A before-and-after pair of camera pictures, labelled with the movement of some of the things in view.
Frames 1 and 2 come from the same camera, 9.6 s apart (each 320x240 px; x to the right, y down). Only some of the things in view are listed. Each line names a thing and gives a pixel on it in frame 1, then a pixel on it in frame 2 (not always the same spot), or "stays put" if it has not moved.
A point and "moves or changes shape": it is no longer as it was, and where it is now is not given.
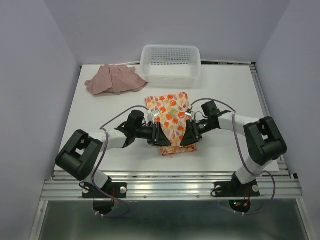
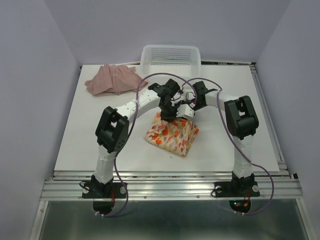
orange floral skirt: x=169 y=110 moves or changes shape
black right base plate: x=235 y=189 stays put
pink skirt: x=115 y=79 stays put
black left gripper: x=157 y=137 → x=169 y=118
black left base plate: x=117 y=190 stays put
